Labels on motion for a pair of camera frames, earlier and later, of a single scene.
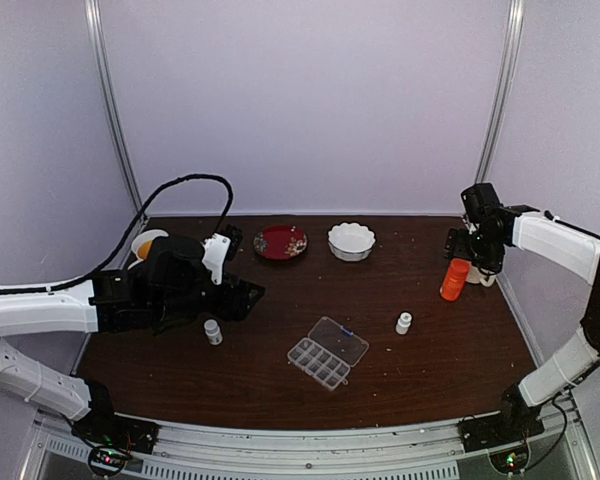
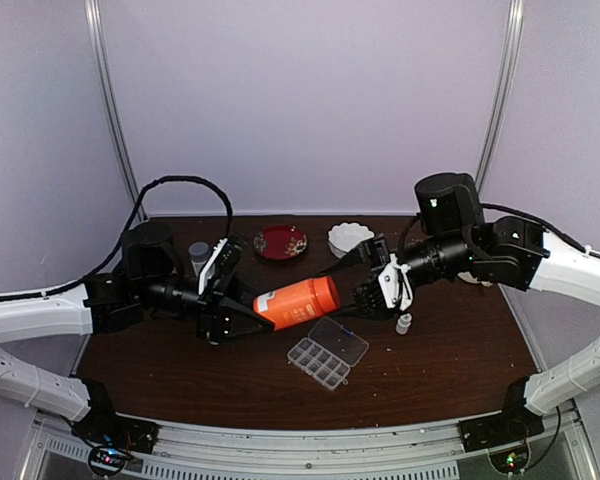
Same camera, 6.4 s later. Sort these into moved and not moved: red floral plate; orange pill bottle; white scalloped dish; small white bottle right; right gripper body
Moved: right gripper body; orange pill bottle
Not moved: red floral plate; white scalloped dish; small white bottle right
